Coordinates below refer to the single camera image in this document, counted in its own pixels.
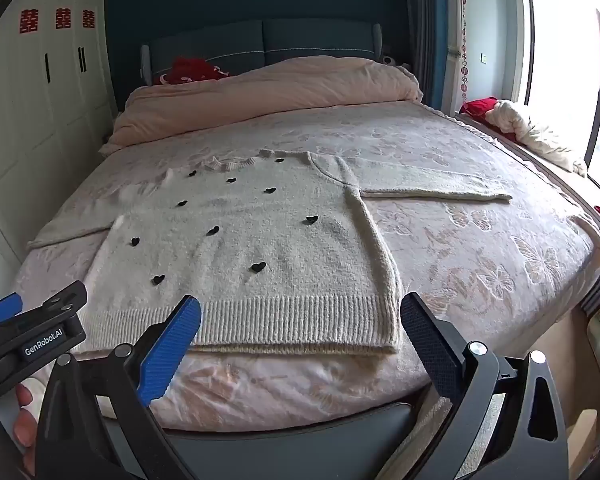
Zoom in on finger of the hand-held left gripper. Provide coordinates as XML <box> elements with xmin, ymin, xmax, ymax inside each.
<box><xmin>42</xmin><ymin>281</ymin><xmax>89</xmax><ymax>315</ymax></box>
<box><xmin>0</xmin><ymin>292</ymin><xmax>25</xmax><ymax>328</ymax></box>

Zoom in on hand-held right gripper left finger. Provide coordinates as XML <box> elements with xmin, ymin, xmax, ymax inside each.
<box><xmin>34</xmin><ymin>295</ymin><xmax>203</xmax><ymax>480</ymax></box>

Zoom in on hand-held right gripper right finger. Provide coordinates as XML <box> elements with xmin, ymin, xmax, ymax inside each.
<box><xmin>400</xmin><ymin>291</ymin><xmax>571</xmax><ymax>480</ymax></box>

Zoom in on white knit sweater black hearts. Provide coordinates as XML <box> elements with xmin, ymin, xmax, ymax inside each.
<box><xmin>27</xmin><ymin>149</ymin><xmax>514</xmax><ymax>357</ymax></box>

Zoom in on person's left hand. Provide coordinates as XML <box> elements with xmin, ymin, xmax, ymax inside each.
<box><xmin>12</xmin><ymin>380</ymin><xmax>48</xmax><ymax>478</ymax></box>

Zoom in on pink butterfly bedspread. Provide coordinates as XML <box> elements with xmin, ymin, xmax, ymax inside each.
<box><xmin>10</xmin><ymin>102</ymin><xmax>600</xmax><ymax>433</ymax></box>

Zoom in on white crumpled blanket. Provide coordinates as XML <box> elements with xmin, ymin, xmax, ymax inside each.
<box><xmin>485</xmin><ymin>100</ymin><xmax>589</xmax><ymax>179</ymax></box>

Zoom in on red cloth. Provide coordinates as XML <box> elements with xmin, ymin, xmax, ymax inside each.
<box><xmin>460</xmin><ymin>97</ymin><xmax>501</xmax><ymax>122</ymax></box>

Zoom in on red pillow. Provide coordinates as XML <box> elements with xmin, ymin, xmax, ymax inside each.
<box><xmin>152</xmin><ymin>56</ymin><xmax>241</xmax><ymax>86</ymax></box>

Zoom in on pink duvet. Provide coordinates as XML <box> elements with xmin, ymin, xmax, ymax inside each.
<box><xmin>99</xmin><ymin>56</ymin><xmax>425</xmax><ymax>157</ymax></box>

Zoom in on window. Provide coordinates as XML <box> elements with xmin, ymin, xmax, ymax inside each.
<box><xmin>522</xmin><ymin>0</ymin><xmax>600</xmax><ymax>201</ymax></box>

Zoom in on grey curtain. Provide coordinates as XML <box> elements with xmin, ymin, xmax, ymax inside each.
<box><xmin>402</xmin><ymin>0</ymin><xmax>462</xmax><ymax>111</ymax></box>

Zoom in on blue upholstered headboard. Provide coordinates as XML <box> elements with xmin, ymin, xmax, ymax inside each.
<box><xmin>140</xmin><ymin>19</ymin><xmax>389</xmax><ymax>86</ymax></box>

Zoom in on dark grey bed frame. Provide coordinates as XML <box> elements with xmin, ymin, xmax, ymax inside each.
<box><xmin>97</xmin><ymin>400</ymin><xmax>433</xmax><ymax>480</ymax></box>

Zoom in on red hanging ornament string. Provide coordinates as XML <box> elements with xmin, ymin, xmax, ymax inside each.
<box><xmin>459</xmin><ymin>0</ymin><xmax>470</xmax><ymax>97</ymax></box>

